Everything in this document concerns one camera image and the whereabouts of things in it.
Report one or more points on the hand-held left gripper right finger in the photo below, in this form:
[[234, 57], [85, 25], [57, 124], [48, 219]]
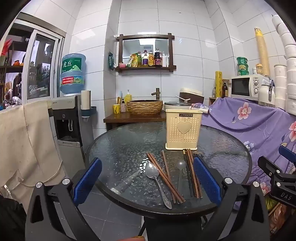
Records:
[[207, 180]]

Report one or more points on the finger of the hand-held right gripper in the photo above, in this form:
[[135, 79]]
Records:
[[288, 153], [269, 166]]

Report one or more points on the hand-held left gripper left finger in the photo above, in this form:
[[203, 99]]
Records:
[[89, 180]]

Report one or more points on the dark chopstick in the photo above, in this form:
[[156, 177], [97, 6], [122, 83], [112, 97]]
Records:
[[190, 185], [186, 171]]

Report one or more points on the brown wooden chopstick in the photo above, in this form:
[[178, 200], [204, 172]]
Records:
[[189, 162], [164, 160], [159, 165], [155, 165], [190, 153]]

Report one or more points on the clear plastic spoon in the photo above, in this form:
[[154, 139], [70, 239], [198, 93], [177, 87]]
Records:
[[181, 165]]

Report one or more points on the metal spoon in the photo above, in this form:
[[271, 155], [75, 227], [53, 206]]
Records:
[[152, 171]]

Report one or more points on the beige plastic utensil holder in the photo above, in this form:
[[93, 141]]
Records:
[[183, 129]]

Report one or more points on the orange bag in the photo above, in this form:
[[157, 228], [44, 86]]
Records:
[[277, 215]]

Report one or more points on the purple floral cloth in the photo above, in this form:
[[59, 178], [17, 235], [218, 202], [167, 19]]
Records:
[[242, 129]]

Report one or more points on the grey water dispenser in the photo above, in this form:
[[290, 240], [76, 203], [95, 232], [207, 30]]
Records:
[[67, 120]]

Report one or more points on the white thermos kettle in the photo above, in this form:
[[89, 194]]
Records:
[[266, 92]]

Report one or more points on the wooden counter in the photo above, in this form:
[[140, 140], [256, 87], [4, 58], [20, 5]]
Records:
[[129, 119]]

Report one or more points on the beige cloth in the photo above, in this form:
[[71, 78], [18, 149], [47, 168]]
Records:
[[23, 143]]

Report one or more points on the yellow cup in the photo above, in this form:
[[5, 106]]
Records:
[[116, 109]]

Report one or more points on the wooden box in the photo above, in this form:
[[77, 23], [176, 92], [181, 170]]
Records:
[[212, 101]]

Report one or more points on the white microwave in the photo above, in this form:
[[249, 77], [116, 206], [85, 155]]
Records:
[[242, 87]]

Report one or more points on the white pot with glass lid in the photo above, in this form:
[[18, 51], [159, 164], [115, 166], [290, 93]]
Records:
[[177, 105]]

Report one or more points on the white paper cup tube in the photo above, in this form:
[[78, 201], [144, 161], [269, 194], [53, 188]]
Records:
[[85, 99]]

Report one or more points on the stack of white paper cups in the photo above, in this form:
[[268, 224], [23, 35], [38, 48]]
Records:
[[288, 69]]

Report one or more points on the brown white rice cooker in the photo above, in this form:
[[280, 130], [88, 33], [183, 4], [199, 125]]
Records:
[[192, 96]]

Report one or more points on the white ladle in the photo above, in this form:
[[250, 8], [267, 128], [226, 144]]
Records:
[[182, 98]]

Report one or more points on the dark cloth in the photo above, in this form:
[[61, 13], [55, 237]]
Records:
[[11, 220]]

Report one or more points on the small clear bottle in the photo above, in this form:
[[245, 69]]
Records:
[[214, 92]]

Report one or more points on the brown glass bottle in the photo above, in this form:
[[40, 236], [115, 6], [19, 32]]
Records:
[[224, 90]]

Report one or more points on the blue toothbrush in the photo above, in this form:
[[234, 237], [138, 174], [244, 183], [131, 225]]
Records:
[[120, 97]]

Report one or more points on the yellow soap dispenser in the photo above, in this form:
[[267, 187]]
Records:
[[128, 98]]

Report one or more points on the woven pattern basin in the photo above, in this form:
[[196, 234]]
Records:
[[144, 108]]

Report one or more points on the green instant noodle cup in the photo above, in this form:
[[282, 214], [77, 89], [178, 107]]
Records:
[[242, 67], [242, 60], [243, 73]]

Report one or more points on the yellow roll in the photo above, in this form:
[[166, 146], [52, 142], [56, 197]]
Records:
[[218, 83]]

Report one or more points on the brass faucet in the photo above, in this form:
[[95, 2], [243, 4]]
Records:
[[157, 92]]

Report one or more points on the stack of yellow paper cups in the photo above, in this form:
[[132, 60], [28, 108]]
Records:
[[262, 51]]

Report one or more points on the blue water jug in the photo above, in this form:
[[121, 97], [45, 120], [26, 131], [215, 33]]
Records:
[[72, 74]]

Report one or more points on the pink bowl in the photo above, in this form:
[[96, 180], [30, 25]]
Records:
[[122, 65]]

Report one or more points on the green hanging packet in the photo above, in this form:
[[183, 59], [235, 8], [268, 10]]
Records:
[[111, 60]]

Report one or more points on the sliding window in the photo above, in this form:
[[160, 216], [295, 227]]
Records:
[[42, 67]]

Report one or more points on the wooden framed mirror shelf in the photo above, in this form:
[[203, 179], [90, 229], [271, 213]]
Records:
[[144, 68]]

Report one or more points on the white squeeze bottle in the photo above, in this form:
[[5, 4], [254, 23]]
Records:
[[165, 61]]

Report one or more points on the yellow seasoning packet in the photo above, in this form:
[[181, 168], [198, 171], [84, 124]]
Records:
[[132, 61]]

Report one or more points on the dark wooden display shelf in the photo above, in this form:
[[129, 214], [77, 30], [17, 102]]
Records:
[[11, 76]]

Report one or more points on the green yellow oil bottle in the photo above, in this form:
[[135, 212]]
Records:
[[139, 60]]

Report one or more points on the dark soy sauce bottle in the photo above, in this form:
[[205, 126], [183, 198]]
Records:
[[158, 59]]

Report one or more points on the yellow label sauce bottle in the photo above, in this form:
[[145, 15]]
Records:
[[151, 59]]

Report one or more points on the purple label sauce bottle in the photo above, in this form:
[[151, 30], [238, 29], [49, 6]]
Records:
[[145, 59]]

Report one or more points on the orange teapot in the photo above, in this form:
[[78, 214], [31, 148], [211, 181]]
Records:
[[16, 63]]

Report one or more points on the red decoration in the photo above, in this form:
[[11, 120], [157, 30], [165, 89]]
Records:
[[6, 47]]

